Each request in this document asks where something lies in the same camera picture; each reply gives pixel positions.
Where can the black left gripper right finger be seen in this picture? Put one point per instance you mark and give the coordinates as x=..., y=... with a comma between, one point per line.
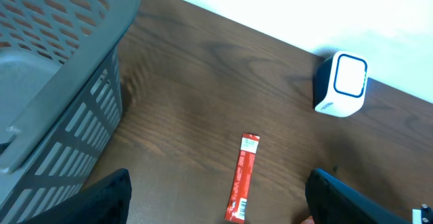
x=330, y=201

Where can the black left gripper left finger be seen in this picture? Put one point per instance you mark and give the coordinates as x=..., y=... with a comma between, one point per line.
x=106, y=201

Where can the red box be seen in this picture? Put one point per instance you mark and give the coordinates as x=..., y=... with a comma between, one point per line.
x=236, y=207

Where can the white barcode scanner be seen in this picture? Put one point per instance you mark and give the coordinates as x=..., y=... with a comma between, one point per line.
x=340, y=84

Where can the grey plastic shopping basket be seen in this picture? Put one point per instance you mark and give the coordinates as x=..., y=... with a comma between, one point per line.
x=60, y=97

